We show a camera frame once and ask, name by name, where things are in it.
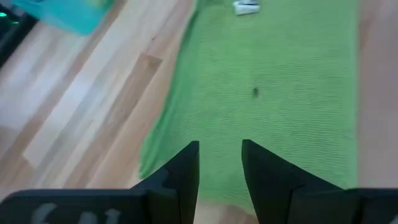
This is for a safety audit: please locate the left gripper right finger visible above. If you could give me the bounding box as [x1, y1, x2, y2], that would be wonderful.
[241, 139, 343, 224]

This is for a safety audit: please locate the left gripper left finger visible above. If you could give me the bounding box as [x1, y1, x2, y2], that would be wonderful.
[130, 140, 200, 224]

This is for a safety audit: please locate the green microfiber towel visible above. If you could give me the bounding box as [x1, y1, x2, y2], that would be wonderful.
[138, 0, 359, 215]

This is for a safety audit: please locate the teal translucent plastic basket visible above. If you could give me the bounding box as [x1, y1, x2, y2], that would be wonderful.
[11, 0, 114, 36]

